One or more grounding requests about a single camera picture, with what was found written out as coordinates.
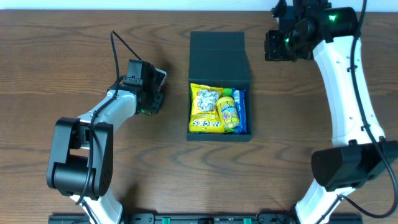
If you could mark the yellow snack bag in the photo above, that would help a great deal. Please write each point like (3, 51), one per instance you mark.
(204, 117)

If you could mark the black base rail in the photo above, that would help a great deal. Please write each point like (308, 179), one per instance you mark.
(149, 218)

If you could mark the black gift box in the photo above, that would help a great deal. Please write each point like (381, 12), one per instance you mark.
(219, 59)

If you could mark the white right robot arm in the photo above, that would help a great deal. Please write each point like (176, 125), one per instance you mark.
(360, 151)

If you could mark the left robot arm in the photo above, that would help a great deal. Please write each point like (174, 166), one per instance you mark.
(81, 156)

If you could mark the yellow mentos gum can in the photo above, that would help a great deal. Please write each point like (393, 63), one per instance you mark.
(228, 112)

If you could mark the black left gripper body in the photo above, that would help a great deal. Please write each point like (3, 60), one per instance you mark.
(156, 101)

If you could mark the green red chocolate bar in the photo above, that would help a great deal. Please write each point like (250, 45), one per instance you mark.
(146, 112)

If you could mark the blue Oreo cookie pack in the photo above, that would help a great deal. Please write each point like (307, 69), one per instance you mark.
(239, 101)

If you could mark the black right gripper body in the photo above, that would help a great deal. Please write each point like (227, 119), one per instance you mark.
(274, 47)

